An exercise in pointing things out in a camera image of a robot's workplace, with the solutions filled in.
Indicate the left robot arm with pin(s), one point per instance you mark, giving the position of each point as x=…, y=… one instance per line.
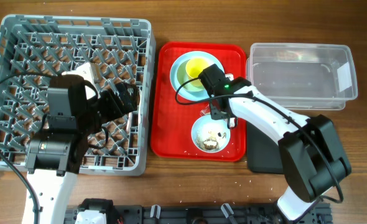
x=55, y=154

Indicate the black rectangular tray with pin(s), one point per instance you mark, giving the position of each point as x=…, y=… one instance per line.
x=263, y=154

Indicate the light blue food bowl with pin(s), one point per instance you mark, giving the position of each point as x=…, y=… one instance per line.
x=209, y=135

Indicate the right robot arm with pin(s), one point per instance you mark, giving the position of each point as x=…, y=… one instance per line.
x=312, y=155

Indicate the light blue plate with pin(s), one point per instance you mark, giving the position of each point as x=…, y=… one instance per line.
x=192, y=96

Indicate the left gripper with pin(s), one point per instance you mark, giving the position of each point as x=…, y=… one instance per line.
x=129, y=102

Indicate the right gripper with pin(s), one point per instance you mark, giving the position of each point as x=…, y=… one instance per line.
x=214, y=114

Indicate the yellow plastic cup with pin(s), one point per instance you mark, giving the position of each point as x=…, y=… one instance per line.
x=195, y=66

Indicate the red candy wrapper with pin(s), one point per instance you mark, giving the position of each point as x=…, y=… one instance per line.
x=207, y=110

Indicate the grey dishwasher rack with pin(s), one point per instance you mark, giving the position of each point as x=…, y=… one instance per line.
x=33, y=48

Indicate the white napkin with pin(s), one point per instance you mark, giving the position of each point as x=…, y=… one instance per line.
x=231, y=122

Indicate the clear plastic bin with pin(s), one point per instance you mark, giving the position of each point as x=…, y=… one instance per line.
x=303, y=76

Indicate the white plastic spoon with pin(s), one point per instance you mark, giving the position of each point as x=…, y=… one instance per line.
x=129, y=122

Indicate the red plastic tray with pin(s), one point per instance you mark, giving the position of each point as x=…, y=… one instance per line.
x=172, y=123

